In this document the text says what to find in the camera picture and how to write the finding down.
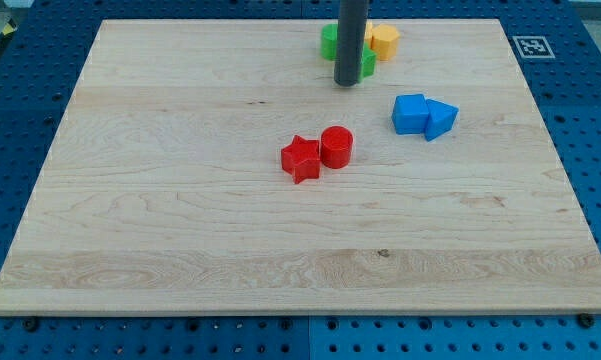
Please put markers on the blue cube block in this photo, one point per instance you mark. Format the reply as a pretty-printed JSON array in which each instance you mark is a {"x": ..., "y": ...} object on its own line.
[{"x": 410, "y": 114}]

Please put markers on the blue triangle block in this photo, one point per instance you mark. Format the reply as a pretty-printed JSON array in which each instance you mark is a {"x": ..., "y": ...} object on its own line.
[{"x": 441, "y": 118}]

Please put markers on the red star block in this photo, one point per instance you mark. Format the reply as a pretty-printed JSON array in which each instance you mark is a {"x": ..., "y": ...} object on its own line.
[{"x": 301, "y": 159}]

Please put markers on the red cylinder block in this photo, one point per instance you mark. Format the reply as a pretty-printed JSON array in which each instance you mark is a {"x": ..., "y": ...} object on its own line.
[{"x": 336, "y": 147}]

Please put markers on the light wooden board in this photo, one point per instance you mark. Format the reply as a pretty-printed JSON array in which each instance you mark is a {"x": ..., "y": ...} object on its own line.
[{"x": 163, "y": 192}]

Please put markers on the green star block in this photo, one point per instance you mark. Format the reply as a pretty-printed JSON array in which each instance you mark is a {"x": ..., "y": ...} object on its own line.
[{"x": 368, "y": 62}]

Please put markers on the green cylinder block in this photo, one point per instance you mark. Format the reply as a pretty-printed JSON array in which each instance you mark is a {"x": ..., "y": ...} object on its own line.
[{"x": 328, "y": 41}]

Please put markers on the yellow block behind rod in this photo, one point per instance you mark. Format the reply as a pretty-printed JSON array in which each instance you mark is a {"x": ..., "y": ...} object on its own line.
[{"x": 368, "y": 34}]

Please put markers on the yellow hexagon block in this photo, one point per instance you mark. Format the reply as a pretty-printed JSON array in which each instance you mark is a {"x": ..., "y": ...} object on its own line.
[{"x": 385, "y": 40}]

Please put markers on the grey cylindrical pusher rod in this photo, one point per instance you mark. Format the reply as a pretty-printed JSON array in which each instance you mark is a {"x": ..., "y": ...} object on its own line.
[{"x": 352, "y": 19}]

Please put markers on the white fiducial marker tag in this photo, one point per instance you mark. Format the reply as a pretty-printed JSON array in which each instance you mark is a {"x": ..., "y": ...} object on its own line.
[{"x": 533, "y": 47}]

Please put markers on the black bolt front left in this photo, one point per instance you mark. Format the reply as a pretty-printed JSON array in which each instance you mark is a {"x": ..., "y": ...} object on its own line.
[{"x": 30, "y": 324}]

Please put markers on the black bolt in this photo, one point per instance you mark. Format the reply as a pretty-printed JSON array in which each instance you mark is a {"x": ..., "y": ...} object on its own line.
[
  {"x": 30, "y": 324},
  {"x": 586, "y": 320}
]

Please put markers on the black bolt front right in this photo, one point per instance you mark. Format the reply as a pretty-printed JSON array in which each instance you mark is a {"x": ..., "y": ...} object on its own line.
[{"x": 586, "y": 320}]

